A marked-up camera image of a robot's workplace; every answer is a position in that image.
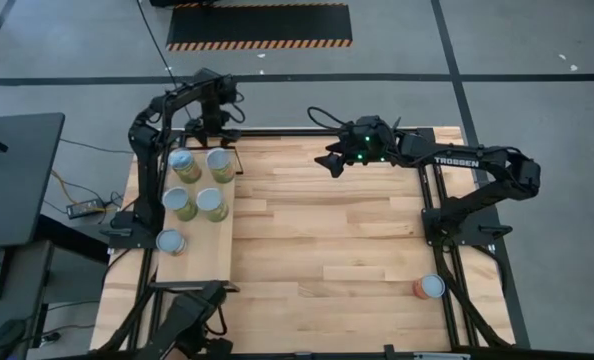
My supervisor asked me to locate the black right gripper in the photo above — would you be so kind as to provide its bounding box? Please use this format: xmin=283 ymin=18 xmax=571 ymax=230
xmin=314 ymin=126 xmax=404 ymax=179

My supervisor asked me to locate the green Orange can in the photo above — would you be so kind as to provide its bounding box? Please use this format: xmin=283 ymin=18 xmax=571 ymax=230
xmin=205 ymin=146 xmax=237 ymax=185
xmin=167 ymin=147 xmax=203 ymax=185

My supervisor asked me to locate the green Pears can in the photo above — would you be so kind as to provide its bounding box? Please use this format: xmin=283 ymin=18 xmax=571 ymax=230
xmin=161 ymin=186 xmax=199 ymax=223
xmin=195 ymin=186 xmax=230 ymax=224

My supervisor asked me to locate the teal can with orange slices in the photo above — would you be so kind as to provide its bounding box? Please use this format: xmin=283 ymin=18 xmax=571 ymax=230
xmin=155 ymin=228 xmax=189 ymax=258

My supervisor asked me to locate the green can with red band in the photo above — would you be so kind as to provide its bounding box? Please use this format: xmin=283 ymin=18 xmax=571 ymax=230
xmin=411 ymin=272 xmax=447 ymax=301

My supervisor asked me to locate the light wooden shelf board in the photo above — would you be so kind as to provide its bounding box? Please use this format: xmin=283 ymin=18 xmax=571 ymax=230
xmin=154 ymin=147 xmax=237 ymax=284

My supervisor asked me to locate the black hazard-striped floor mat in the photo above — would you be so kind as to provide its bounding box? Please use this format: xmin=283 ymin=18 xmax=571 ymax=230
xmin=165 ymin=1 xmax=354 ymax=53

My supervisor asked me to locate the black power brick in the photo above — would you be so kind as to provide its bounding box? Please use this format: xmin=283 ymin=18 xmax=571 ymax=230
xmin=65 ymin=197 xmax=107 ymax=220

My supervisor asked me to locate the black desk base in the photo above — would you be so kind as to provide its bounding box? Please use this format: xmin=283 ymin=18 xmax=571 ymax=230
xmin=34 ymin=214 xmax=111 ymax=264

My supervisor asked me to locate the white label strip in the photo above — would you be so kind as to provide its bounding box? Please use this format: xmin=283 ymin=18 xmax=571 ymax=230
xmin=413 ymin=351 xmax=472 ymax=360

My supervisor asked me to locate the grey desk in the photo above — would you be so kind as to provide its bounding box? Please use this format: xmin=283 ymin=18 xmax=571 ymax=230
xmin=0 ymin=238 xmax=56 ymax=360

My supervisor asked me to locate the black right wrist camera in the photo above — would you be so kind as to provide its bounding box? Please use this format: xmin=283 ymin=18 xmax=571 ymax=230
xmin=351 ymin=115 xmax=384 ymax=147

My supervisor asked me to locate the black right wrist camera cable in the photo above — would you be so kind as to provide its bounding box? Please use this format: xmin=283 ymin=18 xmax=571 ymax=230
xmin=305 ymin=105 xmax=359 ymax=135

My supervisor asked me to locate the black floor cable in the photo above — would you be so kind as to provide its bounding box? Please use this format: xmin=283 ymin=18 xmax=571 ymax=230
xmin=135 ymin=0 xmax=181 ymax=90

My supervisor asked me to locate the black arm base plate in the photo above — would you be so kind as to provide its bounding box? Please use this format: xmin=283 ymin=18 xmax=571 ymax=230
xmin=420 ymin=206 xmax=514 ymax=247
xmin=99 ymin=209 xmax=159 ymax=250

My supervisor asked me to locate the yellow floor cable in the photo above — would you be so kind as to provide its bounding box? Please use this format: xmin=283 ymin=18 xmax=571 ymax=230
xmin=50 ymin=168 xmax=81 ymax=206

